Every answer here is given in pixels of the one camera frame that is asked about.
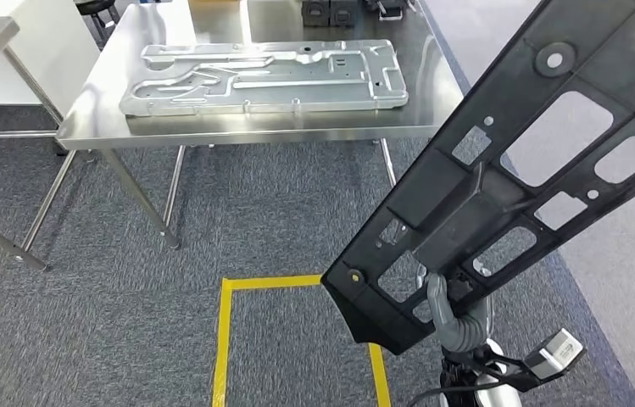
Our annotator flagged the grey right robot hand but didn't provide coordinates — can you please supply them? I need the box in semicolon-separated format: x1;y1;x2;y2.
426;272;493;338

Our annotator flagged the black plastic panel part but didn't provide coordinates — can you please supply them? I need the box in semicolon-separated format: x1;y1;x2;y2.
321;0;635;357

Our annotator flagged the stainless steel workbench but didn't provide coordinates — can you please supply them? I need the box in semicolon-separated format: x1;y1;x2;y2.
20;0;465;252

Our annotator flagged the large stamped metal plate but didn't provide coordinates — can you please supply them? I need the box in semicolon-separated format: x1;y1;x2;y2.
119;39;409;118

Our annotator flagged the black metal clamp fixture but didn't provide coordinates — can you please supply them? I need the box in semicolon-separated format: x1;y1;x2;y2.
370;0;416;22

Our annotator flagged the white cabinet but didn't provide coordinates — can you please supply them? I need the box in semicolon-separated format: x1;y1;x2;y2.
0;0;100;108

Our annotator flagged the black camera cable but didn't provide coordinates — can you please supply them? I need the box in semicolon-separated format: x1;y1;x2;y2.
406;383;484;407

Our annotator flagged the wrist camera with black bracket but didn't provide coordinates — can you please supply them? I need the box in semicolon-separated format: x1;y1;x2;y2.
443;328;587;393

